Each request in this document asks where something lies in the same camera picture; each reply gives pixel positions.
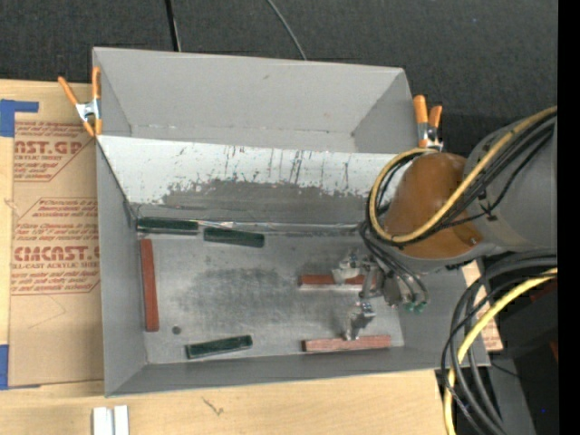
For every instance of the dark green flat block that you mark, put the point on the dark green flat block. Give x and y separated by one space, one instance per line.
218 346
167 225
233 237

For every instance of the grey metal bin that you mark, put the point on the grey metal bin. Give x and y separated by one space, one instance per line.
254 283

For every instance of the red-brown flat block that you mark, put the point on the red-brown flat block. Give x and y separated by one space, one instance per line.
317 280
344 343
149 283

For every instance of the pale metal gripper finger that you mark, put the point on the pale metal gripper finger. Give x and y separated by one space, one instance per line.
358 322
346 271

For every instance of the brown cardboard board, red print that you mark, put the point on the brown cardboard board, red print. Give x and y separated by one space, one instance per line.
50 225

